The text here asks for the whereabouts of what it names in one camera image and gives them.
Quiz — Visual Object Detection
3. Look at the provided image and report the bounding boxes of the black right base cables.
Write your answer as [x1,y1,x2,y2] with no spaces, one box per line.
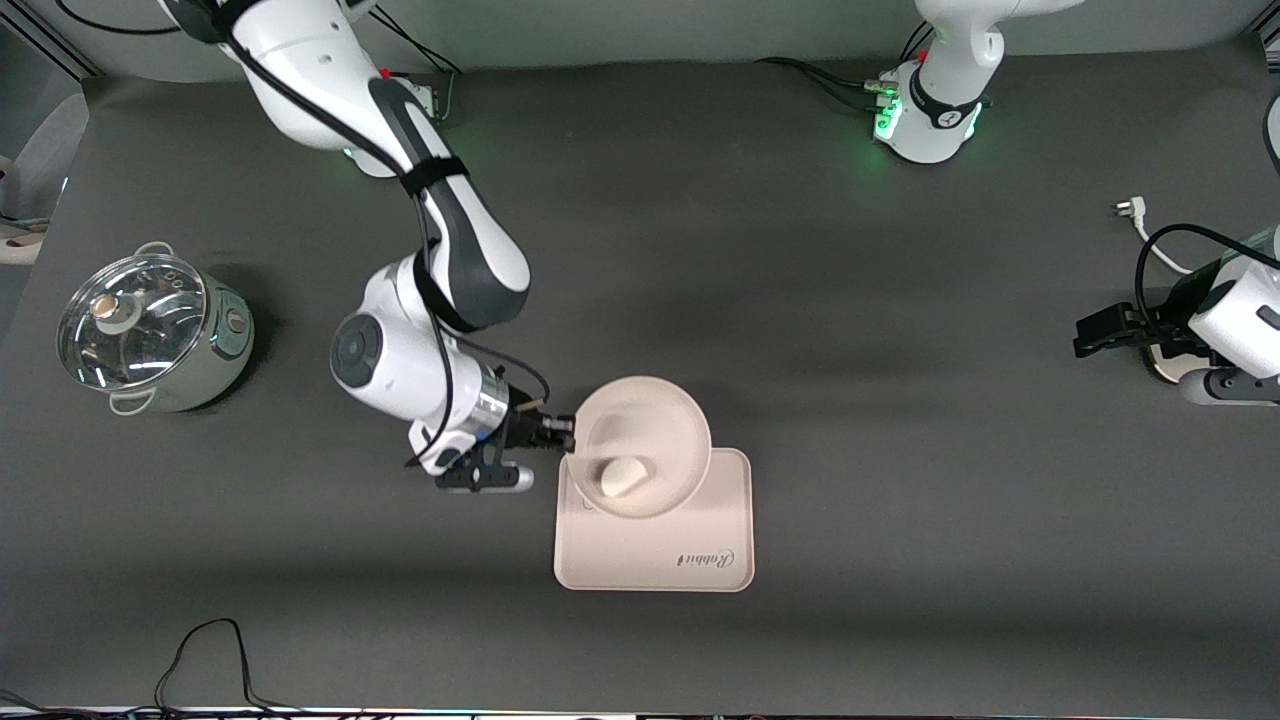
[368,5,467,126]

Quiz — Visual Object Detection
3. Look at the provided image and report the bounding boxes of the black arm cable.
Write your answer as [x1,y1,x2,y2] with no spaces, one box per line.
[1134,222,1280,323]
[55,0,551,469]

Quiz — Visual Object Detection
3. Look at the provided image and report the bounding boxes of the black left base cables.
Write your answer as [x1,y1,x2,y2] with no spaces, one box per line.
[753,20,936,113]

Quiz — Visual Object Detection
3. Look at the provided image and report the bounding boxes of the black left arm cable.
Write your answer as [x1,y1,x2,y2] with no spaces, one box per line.
[1134,222,1280,323]

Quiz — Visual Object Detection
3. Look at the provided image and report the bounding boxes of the beige round plate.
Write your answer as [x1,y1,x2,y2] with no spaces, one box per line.
[565,375,714,520]

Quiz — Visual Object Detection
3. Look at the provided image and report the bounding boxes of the black base cables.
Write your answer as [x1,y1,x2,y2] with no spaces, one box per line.
[753,20,936,113]
[368,5,467,126]

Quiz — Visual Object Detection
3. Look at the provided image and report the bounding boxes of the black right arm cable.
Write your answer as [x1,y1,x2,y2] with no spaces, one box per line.
[55,0,551,469]

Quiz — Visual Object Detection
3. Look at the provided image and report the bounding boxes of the grey chair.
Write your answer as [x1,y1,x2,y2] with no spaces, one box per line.
[0,92,91,267]

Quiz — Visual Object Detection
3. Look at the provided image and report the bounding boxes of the white power cable with plug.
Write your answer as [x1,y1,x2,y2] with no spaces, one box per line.
[1111,197,1197,277]

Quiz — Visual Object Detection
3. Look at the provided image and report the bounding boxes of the black cable on table edge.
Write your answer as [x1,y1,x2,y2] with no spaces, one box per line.
[0,617,311,719]

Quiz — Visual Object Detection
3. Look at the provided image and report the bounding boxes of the beige rectangular tray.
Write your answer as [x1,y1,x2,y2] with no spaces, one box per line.
[553,447,755,593]

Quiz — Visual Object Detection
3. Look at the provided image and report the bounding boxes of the white half-moon steamed bun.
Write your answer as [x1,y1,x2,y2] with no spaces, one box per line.
[599,456,652,499]

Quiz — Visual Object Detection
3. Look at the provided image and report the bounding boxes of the white toaster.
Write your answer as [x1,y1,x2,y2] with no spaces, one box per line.
[1143,342,1213,387]

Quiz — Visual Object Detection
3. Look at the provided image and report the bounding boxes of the glass pot lid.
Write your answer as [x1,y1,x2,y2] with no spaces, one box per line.
[57,253,209,392]

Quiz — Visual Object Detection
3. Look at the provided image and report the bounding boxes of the steel pot with glass lid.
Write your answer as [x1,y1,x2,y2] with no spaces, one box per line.
[57,240,257,417]

